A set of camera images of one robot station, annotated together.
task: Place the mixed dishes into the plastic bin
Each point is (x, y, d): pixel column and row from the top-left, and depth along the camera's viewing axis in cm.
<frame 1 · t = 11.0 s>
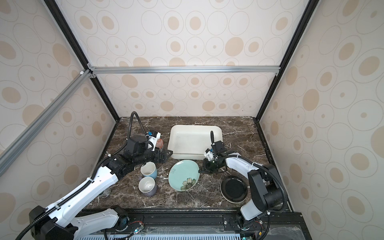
left hand: (169, 150, 73), fingers open
right hand: (199, 170, 86), fingers closed
white plastic bin: (191, 141, 114), on the table
light blue mug: (149, 169, 89), point 5 cm above the table
grey purple mug: (147, 185, 87), on the table
mint green floral plate: (184, 175, 91), on the table

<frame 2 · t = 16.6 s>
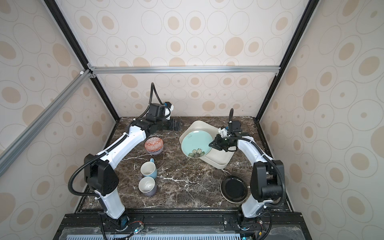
left hand: (181, 120, 82), fingers open
right hand: (210, 144, 87), fingers closed
white plastic bin: (216, 158, 97), point 2 cm above the table
mint green floral plate: (195, 143, 93), point 11 cm above the table
the other named things where they were.

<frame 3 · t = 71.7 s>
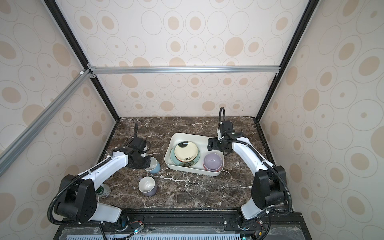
left hand: (151, 161, 87), fingers closed
right hand: (215, 146, 88), fingers open
white plastic bin: (198, 168, 92), point 3 cm above the table
mint green floral plate: (182, 164, 94), point 2 cm above the table
cream floral plate: (186, 151, 99), point 3 cm above the table
lilac purple bowl: (212, 162, 94), point 3 cm above the table
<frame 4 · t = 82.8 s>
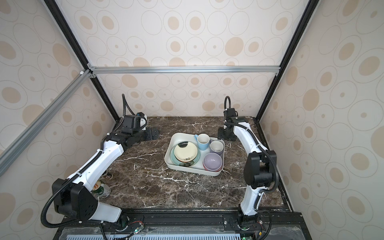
left hand: (156, 129, 81), fingers open
right hand: (224, 136, 91), fingers open
light blue mug: (203, 140, 100), point 7 cm above the table
grey purple mug: (216, 146, 101), point 4 cm above the table
the other named things where they were.

